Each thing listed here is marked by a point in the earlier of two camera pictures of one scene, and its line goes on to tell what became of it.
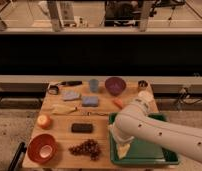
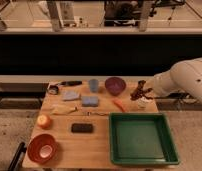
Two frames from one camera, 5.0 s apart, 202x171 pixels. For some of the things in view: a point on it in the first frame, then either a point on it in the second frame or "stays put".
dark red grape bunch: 87,147 to 140,91
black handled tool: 71,83 stays put
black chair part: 17,162 stays put
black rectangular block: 82,128 stays put
